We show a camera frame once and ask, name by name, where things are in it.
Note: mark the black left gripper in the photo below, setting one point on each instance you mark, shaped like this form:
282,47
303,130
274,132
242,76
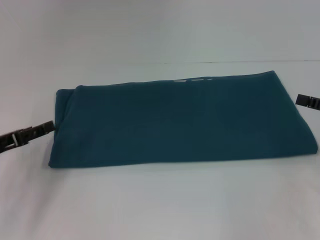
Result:
6,142

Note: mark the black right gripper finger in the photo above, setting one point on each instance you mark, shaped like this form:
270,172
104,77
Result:
306,101

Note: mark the teal blue t-shirt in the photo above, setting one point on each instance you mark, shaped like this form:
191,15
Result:
175,120

